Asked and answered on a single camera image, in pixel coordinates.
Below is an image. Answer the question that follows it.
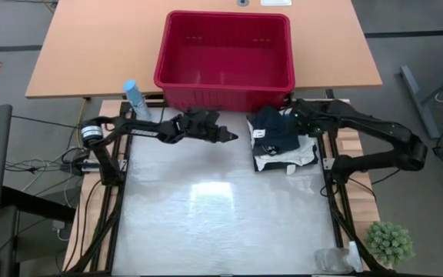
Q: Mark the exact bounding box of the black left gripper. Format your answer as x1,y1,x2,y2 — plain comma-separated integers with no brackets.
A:
174,108,239,145

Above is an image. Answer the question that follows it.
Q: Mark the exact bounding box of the dark navy garment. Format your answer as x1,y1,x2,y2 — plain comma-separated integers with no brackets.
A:
249,105,301,157

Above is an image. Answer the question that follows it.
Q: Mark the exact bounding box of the dark grey garment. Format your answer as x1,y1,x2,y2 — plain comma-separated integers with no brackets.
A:
258,142,282,157

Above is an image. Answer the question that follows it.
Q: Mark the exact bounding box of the black garment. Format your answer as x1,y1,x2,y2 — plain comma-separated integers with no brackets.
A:
251,142,321,173

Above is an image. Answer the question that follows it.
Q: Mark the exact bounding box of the red plastic laundry basket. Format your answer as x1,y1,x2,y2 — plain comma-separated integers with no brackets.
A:
153,10,297,113

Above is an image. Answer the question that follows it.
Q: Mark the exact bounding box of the light blue air freshener bottle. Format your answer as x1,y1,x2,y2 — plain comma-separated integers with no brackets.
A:
122,78,153,122

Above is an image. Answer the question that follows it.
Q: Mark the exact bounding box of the light wood side board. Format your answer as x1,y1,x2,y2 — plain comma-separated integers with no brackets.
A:
323,98,383,266
62,98,125,272

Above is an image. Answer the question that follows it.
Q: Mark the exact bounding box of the grey metal table leg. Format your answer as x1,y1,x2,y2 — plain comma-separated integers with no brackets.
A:
400,64,443,140

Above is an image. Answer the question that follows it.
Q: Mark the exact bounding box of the clear plastic spray bottle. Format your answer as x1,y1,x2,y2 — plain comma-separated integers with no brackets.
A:
313,240,365,275

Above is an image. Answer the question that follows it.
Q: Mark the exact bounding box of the green artificial plant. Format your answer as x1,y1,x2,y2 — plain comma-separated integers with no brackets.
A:
365,221,415,269

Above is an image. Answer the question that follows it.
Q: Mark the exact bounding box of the tan wooden desk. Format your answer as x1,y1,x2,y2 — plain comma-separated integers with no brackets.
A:
25,0,384,100

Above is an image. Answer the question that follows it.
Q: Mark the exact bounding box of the white power adapter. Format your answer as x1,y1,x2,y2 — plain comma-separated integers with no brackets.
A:
51,219,71,242

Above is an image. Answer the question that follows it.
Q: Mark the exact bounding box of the yellow cable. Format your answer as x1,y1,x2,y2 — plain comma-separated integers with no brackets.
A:
74,98,90,150

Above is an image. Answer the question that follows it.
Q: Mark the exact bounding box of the thin black floor cable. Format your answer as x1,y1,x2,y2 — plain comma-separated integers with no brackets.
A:
12,114,84,131

